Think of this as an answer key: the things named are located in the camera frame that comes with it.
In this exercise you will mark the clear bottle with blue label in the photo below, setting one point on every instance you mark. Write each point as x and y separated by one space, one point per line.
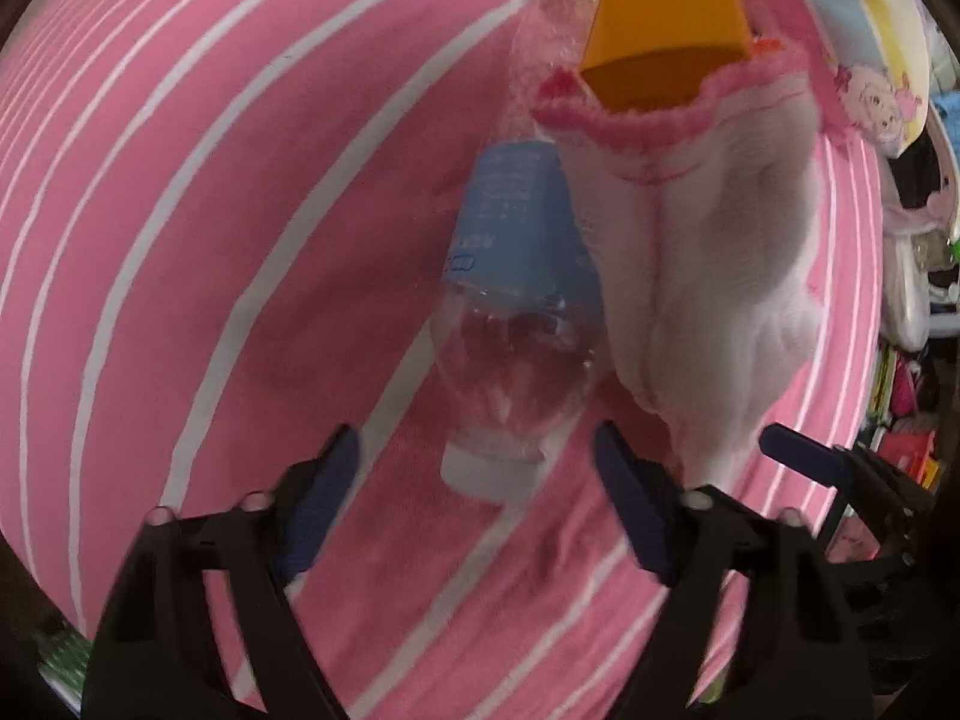
510 360

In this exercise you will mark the white chair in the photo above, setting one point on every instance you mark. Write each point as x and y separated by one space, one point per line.
904 300

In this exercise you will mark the white cloth with pink edge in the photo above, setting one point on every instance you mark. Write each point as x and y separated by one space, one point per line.
712 277

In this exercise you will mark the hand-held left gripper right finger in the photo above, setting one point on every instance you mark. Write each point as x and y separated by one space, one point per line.
637 514

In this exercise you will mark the clear plastic wrapper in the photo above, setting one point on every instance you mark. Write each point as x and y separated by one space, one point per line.
547 37

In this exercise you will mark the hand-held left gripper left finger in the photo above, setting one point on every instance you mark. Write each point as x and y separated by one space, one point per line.
322 499

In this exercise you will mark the blue cloth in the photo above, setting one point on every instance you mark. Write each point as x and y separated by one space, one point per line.
946 109

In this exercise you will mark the cartoon printed pillow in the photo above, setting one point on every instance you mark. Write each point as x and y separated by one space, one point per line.
877 90

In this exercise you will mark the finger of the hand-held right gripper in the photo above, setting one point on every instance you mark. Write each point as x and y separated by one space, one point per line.
799 450

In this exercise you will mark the pink striped bed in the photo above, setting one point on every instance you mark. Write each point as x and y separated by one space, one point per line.
225 240

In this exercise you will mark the orange cardboard box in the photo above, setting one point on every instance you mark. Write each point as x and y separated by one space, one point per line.
660 15

